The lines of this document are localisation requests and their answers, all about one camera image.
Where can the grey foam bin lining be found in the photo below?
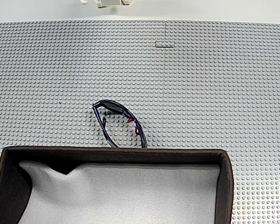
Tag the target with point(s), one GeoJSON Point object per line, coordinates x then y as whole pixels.
{"type": "Point", "coordinates": [130, 196]}

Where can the dark brown fabric bin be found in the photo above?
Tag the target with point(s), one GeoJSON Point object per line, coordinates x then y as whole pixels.
{"type": "Point", "coordinates": [112, 155]}

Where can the dark sunglasses with red accents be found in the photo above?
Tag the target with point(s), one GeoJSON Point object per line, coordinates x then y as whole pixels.
{"type": "Point", "coordinates": [121, 112]}

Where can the small grey studded plate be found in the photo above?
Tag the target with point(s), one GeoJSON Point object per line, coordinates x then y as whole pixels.
{"type": "Point", "coordinates": [164, 44]}

